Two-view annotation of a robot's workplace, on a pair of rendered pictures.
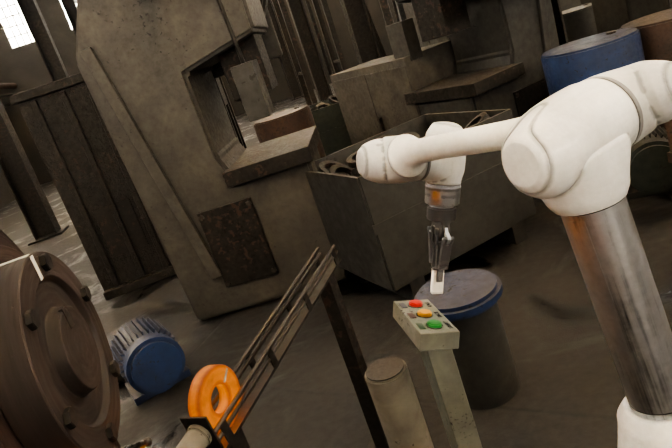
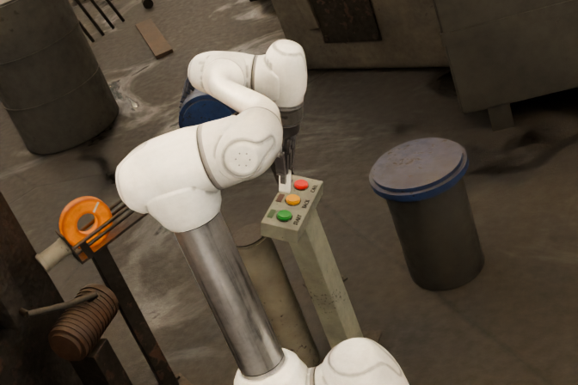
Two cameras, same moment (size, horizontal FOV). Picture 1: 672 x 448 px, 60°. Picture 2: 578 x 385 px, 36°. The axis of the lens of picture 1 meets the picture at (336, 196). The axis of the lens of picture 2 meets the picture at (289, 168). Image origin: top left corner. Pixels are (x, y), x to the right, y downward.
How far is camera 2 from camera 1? 157 cm
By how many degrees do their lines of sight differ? 38
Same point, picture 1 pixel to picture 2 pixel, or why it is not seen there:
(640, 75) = (218, 142)
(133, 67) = not seen: outside the picture
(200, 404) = (64, 226)
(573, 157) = (134, 198)
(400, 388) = (250, 257)
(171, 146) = not seen: outside the picture
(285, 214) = not seen: outside the picture
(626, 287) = (203, 286)
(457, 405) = (316, 285)
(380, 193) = not seen: outside the picture
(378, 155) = (196, 74)
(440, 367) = (298, 250)
